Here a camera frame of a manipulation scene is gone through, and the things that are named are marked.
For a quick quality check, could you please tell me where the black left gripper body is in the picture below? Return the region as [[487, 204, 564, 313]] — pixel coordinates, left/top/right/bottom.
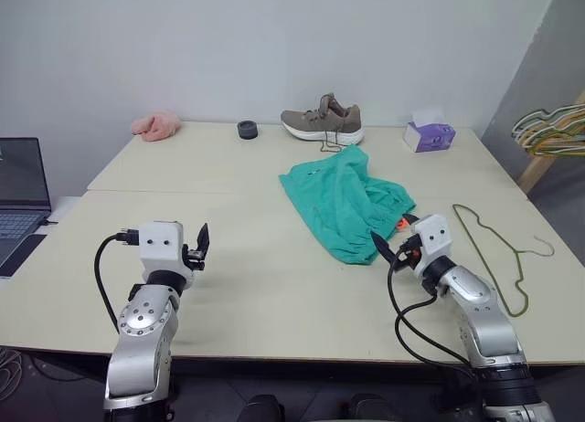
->
[[182, 243, 207, 273]]

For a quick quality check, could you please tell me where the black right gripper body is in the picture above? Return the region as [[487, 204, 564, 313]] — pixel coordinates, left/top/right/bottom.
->
[[392, 233, 422, 273]]

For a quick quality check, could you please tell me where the green cloth garment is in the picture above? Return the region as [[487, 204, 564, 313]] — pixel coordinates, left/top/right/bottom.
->
[[278, 146, 419, 265]]

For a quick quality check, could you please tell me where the green wire hanger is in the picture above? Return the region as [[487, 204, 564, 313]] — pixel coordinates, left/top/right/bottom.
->
[[452, 203, 556, 317]]

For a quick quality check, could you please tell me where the purple tissue box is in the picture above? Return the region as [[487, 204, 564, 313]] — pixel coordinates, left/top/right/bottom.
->
[[401, 107, 459, 154]]

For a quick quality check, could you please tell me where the pink cloth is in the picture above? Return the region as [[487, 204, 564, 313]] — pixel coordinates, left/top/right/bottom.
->
[[131, 111, 182, 143]]

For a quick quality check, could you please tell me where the brown sneaker with white sole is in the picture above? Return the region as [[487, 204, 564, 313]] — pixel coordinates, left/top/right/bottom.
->
[[280, 92, 366, 155]]

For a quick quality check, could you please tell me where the wooden clothes rack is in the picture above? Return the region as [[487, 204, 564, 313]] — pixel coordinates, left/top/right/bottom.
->
[[517, 87, 585, 195]]

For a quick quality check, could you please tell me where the dark rounded shape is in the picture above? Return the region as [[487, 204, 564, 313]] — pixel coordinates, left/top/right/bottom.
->
[[237, 394, 287, 422], [348, 393, 399, 422]]

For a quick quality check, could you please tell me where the bunch of coloured hangers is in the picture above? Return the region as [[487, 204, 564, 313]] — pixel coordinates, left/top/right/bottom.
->
[[513, 107, 585, 152]]

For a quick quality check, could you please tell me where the grey laptop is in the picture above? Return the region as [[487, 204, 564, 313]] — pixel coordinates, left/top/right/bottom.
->
[[0, 137, 53, 269]]

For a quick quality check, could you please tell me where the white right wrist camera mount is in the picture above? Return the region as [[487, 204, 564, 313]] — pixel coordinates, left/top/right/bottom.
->
[[412, 214, 455, 282]]

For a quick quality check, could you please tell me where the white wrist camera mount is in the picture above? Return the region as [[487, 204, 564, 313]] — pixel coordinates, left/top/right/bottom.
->
[[412, 214, 455, 282], [138, 220, 196, 289]]

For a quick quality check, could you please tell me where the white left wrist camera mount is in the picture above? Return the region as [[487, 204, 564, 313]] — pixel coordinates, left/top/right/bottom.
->
[[138, 220, 196, 289]]

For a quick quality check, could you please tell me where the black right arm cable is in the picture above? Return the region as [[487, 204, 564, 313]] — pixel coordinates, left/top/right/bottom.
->
[[387, 247, 477, 378]]

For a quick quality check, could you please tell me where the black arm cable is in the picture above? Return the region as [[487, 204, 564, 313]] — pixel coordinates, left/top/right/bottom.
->
[[387, 247, 477, 378], [93, 229, 139, 336]]

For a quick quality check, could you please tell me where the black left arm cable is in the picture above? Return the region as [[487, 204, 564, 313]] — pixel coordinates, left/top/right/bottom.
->
[[93, 229, 139, 336]]

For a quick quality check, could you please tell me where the grey cable bundle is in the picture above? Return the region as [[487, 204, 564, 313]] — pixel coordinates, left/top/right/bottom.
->
[[0, 347, 25, 398]]

